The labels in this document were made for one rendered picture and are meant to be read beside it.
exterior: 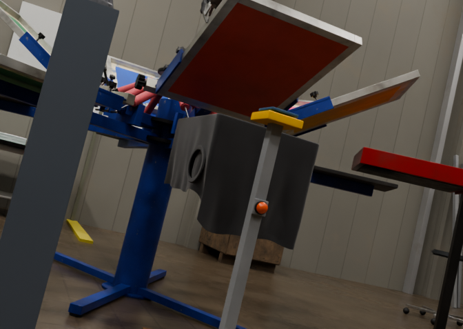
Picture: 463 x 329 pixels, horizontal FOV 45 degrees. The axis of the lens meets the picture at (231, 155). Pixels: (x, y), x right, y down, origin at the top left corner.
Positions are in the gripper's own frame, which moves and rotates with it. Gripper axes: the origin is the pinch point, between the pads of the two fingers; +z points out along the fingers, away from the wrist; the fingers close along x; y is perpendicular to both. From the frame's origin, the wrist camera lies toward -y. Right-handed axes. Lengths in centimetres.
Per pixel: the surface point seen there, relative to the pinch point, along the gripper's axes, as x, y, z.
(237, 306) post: 16, 5, 109
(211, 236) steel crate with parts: 184, -400, -54
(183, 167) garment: 6, -31, 49
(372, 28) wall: 370, -320, -373
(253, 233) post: 16, 14, 88
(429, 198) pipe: 515, -385, -173
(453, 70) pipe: 512, -313, -351
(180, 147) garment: 5, -35, 39
